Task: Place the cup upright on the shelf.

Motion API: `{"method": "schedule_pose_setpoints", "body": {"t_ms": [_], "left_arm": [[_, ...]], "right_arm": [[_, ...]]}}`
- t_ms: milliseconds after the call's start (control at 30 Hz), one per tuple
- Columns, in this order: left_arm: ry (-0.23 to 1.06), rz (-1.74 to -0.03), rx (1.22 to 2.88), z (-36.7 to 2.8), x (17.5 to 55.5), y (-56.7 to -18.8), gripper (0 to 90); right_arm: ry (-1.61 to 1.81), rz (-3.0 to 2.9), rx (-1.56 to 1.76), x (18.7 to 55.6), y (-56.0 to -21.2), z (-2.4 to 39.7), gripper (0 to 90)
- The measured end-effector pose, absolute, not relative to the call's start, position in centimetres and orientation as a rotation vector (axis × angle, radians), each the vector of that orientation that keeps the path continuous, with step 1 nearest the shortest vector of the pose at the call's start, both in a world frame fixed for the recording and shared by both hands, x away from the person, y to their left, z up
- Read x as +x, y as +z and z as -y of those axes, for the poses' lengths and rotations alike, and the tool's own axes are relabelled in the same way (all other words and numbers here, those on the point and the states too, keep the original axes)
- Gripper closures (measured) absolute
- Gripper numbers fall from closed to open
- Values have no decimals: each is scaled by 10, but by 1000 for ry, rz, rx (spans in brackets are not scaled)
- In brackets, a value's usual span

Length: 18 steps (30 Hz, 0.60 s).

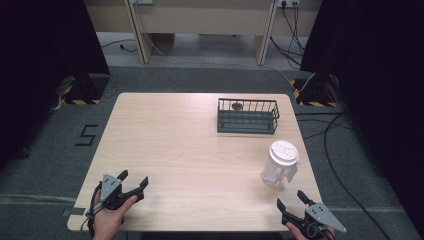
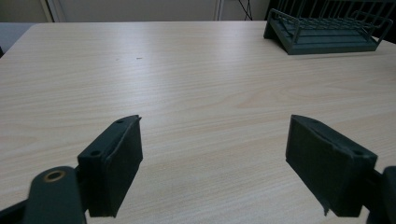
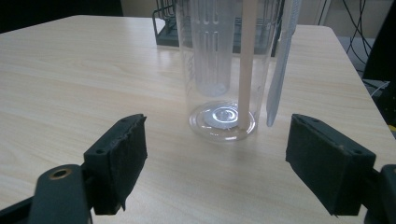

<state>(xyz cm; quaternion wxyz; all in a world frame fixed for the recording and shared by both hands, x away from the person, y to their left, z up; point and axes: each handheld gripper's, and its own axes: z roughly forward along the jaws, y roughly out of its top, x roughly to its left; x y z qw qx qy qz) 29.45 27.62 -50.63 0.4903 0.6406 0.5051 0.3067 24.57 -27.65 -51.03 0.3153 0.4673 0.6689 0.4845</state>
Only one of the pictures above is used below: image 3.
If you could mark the clear pitcher infuser tube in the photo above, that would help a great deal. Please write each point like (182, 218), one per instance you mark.
(212, 46)

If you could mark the clear plastic pitcher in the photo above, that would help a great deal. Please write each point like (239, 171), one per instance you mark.
(222, 71)

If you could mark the beige stirring stick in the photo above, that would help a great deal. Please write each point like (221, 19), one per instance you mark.
(246, 62)

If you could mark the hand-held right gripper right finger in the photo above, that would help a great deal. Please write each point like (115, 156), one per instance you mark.
(328, 168)

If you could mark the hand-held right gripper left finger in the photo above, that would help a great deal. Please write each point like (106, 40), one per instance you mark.
(116, 165)

